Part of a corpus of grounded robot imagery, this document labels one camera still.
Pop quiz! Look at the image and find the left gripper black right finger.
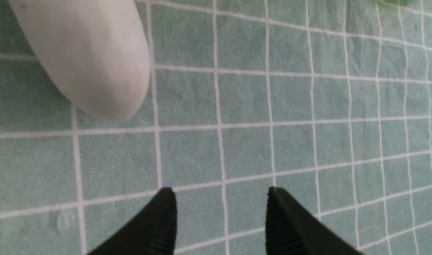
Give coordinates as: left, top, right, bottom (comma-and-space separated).
265, 187, 361, 255

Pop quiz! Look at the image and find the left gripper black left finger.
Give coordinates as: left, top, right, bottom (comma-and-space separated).
89, 187, 177, 255

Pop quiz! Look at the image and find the white radish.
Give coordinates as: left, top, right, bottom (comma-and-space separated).
9, 0, 151, 122

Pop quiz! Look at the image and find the green checkered tablecloth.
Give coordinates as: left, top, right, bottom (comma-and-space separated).
0, 0, 432, 255

